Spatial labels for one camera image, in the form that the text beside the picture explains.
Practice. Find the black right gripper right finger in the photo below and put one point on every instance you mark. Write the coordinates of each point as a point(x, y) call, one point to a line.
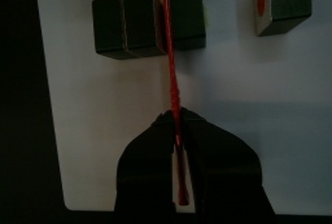
point(226, 176)

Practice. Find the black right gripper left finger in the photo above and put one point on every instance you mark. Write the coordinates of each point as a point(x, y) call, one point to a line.
point(145, 169)

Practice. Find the red toy knife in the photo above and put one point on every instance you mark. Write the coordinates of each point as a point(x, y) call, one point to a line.
point(173, 72)

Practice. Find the white cutting board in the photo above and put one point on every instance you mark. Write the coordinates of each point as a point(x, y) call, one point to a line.
point(108, 111)

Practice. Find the green sushi piece red-dot end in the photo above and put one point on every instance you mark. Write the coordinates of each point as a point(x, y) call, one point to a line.
point(287, 1)

